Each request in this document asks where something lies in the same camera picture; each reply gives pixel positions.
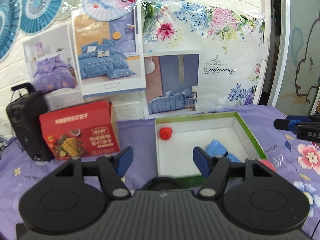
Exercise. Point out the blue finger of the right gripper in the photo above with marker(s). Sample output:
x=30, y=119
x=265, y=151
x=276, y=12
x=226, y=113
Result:
x=307, y=118
x=287, y=124

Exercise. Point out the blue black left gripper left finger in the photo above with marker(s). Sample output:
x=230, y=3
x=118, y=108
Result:
x=109, y=171

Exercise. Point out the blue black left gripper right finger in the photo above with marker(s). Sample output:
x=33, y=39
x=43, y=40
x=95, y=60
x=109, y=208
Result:
x=216, y=172

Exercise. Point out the blue cloth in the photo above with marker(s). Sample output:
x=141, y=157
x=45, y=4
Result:
x=216, y=149

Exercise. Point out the purple floral tablecloth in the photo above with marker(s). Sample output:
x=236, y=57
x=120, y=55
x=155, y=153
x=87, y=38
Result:
x=19, y=172

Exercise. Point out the green white cardboard box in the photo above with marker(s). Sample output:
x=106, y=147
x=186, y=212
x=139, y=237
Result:
x=175, y=156

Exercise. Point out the cartoon painted door panel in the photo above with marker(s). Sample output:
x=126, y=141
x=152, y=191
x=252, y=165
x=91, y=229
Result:
x=298, y=83

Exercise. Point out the pink lid plastic jar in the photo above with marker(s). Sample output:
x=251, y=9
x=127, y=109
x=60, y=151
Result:
x=268, y=164

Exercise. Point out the red cracker box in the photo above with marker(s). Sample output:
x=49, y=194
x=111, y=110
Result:
x=85, y=130

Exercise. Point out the red pompom ball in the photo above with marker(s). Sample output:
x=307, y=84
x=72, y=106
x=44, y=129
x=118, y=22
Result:
x=165, y=133

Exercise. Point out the striped bedding poster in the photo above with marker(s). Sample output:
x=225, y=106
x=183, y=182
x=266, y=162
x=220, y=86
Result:
x=172, y=78

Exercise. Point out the floral white bedding package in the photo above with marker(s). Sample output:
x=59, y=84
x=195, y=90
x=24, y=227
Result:
x=232, y=42

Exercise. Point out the black speaker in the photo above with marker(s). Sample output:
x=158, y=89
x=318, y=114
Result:
x=23, y=114

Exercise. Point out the blue bedding poster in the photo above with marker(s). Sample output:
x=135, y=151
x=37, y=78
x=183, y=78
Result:
x=109, y=55

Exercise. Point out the purple bedding poster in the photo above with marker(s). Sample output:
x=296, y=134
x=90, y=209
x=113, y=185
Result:
x=51, y=67

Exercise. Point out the teal paper fan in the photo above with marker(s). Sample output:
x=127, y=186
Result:
x=38, y=15

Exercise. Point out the blue paper fan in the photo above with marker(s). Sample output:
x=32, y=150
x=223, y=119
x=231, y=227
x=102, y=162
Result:
x=11, y=13

